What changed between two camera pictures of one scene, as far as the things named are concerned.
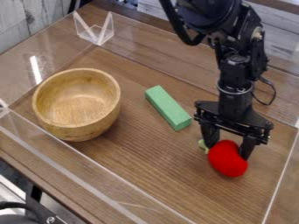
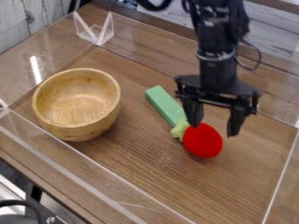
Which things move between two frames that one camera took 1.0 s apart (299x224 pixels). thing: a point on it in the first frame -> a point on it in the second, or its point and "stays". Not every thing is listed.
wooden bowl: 77,102 stays
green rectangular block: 163,104 stays
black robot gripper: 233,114 -> 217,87
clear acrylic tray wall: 98,94 stays
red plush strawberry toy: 226,158 -> 201,140
